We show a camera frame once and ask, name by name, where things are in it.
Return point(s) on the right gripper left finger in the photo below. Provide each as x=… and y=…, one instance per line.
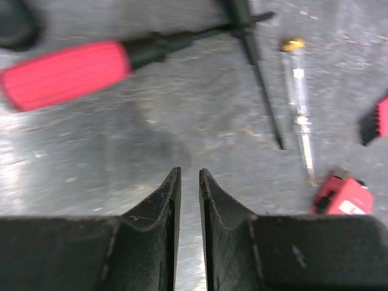
x=133, y=251

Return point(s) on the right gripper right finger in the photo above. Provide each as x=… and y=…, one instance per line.
x=247, y=251

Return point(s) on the red phillips screwdriver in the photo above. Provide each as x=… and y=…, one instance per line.
x=80, y=70

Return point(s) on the red utility knife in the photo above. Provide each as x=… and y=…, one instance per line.
x=20, y=26

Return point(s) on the red tape measure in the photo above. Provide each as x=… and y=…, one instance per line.
x=342, y=194

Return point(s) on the small red black holder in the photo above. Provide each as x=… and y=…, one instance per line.
x=374, y=124

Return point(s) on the clear voltage tester screwdriver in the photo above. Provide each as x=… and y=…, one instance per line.
x=292, y=52

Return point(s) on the red flathead screwdriver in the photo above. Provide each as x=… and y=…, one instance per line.
x=243, y=23

